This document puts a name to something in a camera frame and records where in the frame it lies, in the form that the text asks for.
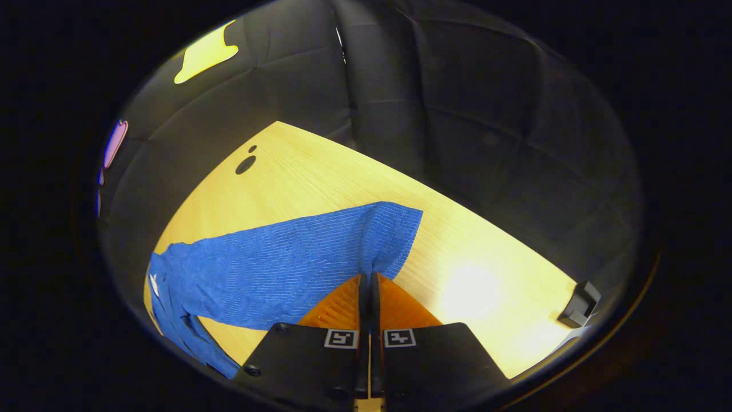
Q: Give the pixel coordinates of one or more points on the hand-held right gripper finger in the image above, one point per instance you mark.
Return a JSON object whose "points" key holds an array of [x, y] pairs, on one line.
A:
{"points": [[376, 309], [362, 309]]}

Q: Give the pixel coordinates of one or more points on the blue button shirt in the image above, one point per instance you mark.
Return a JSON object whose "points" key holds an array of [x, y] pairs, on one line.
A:
{"points": [[286, 263]]}

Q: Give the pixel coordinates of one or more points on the black backdrop cloth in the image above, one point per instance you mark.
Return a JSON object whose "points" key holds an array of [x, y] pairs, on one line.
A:
{"points": [[457, 114]]}

